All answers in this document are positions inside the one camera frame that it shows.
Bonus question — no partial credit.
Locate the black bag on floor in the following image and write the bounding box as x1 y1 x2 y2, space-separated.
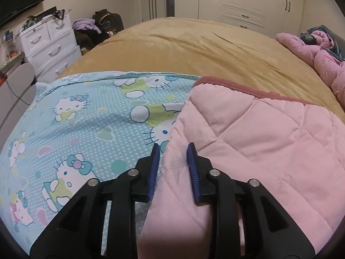
92 9 124 34

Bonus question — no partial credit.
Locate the pink floral crumpled comforter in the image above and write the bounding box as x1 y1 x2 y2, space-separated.
275 26 344 106

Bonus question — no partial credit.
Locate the blue Hello Kitty sheet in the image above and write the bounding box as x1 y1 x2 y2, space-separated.
1 71 197 252

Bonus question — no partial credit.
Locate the white wardrobe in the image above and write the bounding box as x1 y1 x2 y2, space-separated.
174 0 304 38

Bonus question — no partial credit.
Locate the white drawer cabinet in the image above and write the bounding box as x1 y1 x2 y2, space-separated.
15 10 82 83

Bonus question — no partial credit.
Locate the pink quilted jacket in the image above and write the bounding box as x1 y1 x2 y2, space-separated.
137 77 344 258

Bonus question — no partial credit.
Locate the grey low tv cabinet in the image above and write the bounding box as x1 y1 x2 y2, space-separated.
1 63 36 147

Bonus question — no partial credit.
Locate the purple clothes pile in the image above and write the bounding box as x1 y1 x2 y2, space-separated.
72 19 102 34

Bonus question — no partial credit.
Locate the tan bed blanket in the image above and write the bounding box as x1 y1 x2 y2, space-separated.
63 17 344 119

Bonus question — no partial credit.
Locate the grey quilted headboard cushion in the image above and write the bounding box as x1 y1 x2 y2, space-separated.
323 26 345 51

